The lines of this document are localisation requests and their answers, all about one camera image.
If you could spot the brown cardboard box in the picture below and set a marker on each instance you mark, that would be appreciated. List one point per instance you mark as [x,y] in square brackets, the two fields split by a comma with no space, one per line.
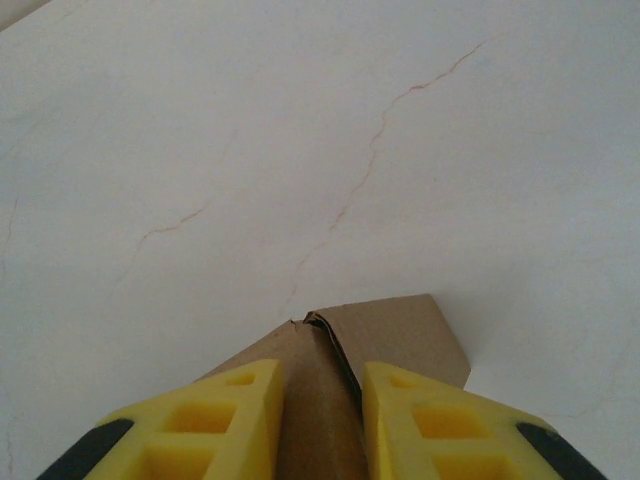
[400,335]

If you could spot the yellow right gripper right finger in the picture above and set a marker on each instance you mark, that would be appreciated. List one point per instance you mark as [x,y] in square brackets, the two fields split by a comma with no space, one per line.
[450,450]

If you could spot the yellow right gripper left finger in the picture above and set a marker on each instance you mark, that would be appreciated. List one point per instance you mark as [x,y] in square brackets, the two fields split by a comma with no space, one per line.
[200,450]

